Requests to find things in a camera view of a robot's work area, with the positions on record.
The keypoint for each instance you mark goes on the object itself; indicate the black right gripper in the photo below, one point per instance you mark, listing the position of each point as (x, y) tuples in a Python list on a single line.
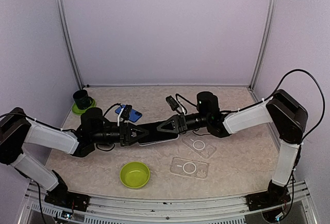
[(179, 123)]

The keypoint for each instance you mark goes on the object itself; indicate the left aluminium frame post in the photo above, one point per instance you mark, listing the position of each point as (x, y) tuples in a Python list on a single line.
[(68, 44)]

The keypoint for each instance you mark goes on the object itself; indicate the black smartphone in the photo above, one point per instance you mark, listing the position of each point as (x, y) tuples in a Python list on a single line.
[(155, 136)]

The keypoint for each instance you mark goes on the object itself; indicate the clear phone case upper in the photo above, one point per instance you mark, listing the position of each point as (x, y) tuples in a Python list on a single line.
[(201, 146)]

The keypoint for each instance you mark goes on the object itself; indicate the right aluminium frame post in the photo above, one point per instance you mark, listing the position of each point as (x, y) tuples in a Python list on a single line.
[(264, 42)]

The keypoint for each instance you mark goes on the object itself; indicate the aluminium frame post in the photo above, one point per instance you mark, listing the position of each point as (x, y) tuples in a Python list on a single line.
[(68, 44), (264, 42)]

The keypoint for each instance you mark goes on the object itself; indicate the clear phone case lower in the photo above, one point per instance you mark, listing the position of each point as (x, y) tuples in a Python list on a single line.
[(189, 168)]

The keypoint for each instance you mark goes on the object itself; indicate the clear phone case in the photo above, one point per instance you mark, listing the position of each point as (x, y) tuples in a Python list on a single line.
[(189, 168), (201, 146)]

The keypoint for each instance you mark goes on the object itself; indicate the front aluminium rail base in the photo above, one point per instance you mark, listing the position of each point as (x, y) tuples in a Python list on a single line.
[(230, 209)]

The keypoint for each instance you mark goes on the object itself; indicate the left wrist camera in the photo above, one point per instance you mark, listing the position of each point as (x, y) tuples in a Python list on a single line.
[(124, 114)]

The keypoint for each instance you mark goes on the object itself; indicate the green saucer plate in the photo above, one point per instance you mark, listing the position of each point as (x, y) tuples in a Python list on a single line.
[(78, 111)]

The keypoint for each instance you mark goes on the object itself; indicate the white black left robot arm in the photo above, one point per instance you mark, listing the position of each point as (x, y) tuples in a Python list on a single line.
[(18, 129)]

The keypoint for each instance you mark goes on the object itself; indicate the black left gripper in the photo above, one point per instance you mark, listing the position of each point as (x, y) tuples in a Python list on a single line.
[(129, 139)]

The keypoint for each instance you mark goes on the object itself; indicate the dark green mug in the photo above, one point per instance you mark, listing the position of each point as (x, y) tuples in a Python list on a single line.
[(82, 99)]

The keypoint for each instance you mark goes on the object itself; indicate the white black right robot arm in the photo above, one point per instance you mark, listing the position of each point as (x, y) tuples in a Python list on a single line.
[(280, 111)]

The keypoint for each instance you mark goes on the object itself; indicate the blue smartphone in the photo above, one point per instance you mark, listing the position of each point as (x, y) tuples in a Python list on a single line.
[(134, 114)]

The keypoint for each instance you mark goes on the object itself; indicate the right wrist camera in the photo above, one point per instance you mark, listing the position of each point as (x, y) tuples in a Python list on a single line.
[(176, 105)]

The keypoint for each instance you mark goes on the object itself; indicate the green bowl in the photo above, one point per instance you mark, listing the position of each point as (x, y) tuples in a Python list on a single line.
[(135, 175)]

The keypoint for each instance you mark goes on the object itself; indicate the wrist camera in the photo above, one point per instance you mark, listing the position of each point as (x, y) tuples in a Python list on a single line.
[(124, 114), (176, 105)]

